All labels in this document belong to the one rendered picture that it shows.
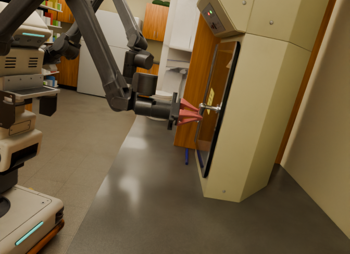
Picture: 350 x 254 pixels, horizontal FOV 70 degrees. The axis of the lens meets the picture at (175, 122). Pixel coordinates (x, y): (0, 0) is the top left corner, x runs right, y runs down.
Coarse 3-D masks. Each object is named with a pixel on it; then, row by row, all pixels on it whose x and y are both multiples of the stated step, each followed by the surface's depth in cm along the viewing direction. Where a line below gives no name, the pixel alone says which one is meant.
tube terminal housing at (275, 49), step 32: (256, 0) 59; (288, 0) 59; (320, 0) 67; (256, 32) 61; (288, 32) 61; (256, 64) 63; (288, 64) 66; (256, 96) 66; (288, 96) 74; (224, 128) 68; (256, 128) 68; (224, 160) 71; (256, 160) 73; (224, 192) 74
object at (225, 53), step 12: (228, 48) 71; (216, 60) 87; (228, 60) 69; (216, 72) 83; (228, 72) 66; (216, 84) 79; (228, 84) 65; (216, 96) 76; (204, 120) 89; (216, 120) 70; (204, 132) 85; (216, 132) 69; (204, 144) 81; (204, 156) 78; (204, 168) 74
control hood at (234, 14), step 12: (204, 0) 72; (216, 0) 60; (228, 0) 59; (240, 0) 59; (252, 0) 59; (216, 12) 68; (228, 12) 60; (240, 12) 60; (228, 24) 64; (240, 24) 60; (216, 36) 90
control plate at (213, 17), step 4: (208, 4) 70; (208, 8) 73; (212, 8) 68; (204, 12) 82; (212, 12) 71; (204, 16) 86; (208, 16) 80; (212, 16) 74; (216, 16) 70; (208, 20) 84; (212, 20) 78; (216, 20) 73; (212, 24) 81; (220, 24) 71; (212, 28) 85; (220, 28) 74; (216, 32) 84
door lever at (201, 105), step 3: (201, 105) 71; (204, 105) 71; (207, 105) 71; (216, 105) 72; (201, 108) 71; (204, 108) 71; (207, 108) 71; (210, 108) 71; (213, 108) 71; (216, 108) 71; (198, 111) 73; (201, 111) 73; (216, 111) 71; (198, 114) 74; (201, 114) 74
